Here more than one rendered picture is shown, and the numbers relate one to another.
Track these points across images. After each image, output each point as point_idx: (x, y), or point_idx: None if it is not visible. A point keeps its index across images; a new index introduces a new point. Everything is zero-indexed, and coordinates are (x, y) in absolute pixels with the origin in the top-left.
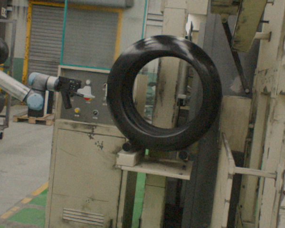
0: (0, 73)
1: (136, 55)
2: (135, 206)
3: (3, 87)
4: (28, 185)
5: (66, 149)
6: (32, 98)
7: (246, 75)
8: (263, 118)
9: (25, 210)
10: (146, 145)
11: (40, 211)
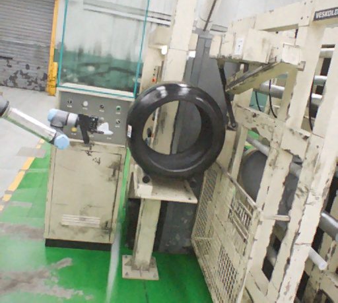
0: (28, 118)
1: (159, 102)
2: None
3: (31, 131)
4: (2, 180)
5: (65, 165)
6: (60, 140)
7: (222, 103)
8: (243, 145)
9: (10, 208)
10: (163, 177)
11: (25, 208)
